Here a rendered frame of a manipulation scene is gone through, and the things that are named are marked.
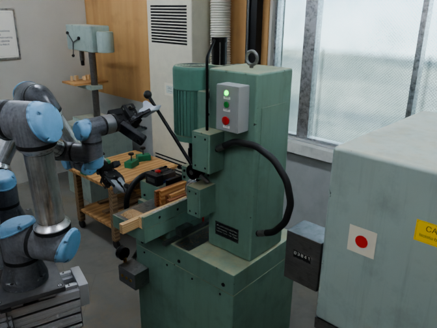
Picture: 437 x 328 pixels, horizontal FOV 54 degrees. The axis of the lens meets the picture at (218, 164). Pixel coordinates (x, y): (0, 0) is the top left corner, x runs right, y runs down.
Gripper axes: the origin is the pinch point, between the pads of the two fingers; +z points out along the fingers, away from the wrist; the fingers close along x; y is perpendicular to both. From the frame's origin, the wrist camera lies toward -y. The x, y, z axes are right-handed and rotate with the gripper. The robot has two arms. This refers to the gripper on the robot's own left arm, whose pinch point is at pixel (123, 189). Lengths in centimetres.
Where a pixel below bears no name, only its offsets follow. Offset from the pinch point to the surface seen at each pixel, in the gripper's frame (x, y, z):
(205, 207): 8, -43, 47
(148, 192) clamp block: 0.9, -14.0, 15.1
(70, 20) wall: -134, 67, -259
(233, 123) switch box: 8, -80, 41
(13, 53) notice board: -72, 94, -245
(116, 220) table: 23.9, -14.3, 22.4
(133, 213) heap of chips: 19.5, -20.7, 25.6
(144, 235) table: 24, -23, 38
